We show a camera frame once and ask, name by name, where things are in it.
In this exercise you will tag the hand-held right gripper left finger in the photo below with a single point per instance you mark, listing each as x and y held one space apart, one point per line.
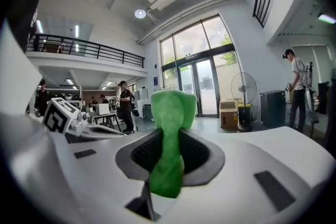
78 178

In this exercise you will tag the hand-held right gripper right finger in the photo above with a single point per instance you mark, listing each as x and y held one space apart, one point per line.
249 160

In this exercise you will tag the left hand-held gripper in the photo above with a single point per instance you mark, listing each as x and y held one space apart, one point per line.
59 115

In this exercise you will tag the green cloth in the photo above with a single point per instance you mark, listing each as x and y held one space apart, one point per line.
170 139

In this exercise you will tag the black standing fan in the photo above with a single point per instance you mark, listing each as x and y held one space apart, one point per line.
244 127

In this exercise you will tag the yellow and black bin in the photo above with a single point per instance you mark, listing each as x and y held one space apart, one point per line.
241 115

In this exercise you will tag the brown cardboard box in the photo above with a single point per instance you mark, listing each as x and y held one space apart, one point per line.
229 115

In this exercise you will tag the black square cabinet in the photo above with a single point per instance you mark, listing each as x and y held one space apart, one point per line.
273 108

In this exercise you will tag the black balcony railing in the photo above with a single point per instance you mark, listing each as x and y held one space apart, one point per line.
98 51

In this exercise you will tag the glass entrance door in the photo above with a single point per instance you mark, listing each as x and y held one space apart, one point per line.
207 86

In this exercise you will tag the round ceiling light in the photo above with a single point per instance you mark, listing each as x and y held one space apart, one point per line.
140 13

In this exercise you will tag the blue wall sign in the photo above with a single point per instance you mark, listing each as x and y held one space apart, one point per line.
155 81

